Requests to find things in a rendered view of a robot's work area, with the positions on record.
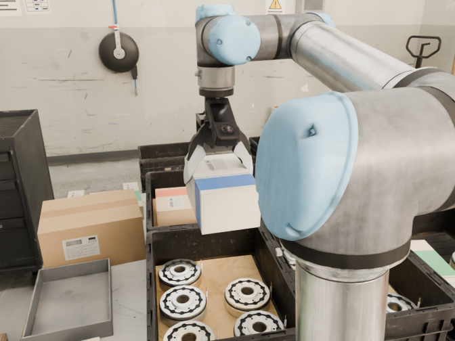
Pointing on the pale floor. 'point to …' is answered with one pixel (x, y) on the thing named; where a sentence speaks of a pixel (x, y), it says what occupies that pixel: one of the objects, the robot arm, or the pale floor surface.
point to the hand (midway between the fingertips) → (219, 182)
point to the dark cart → (22, 191)
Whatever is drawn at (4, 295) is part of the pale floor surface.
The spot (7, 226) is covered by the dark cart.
